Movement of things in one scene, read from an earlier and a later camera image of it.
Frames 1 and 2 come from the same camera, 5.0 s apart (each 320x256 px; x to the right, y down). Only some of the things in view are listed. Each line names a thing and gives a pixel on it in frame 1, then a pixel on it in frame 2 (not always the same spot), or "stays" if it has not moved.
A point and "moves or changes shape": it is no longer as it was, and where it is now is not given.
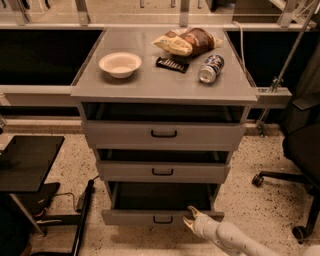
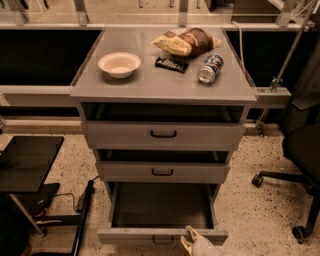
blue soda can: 211,68 stays
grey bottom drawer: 158,203 moves or changes shape
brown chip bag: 192,41 stays
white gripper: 204,225 -> 204,247
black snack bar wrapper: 172,65 stays
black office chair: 301,139 stays
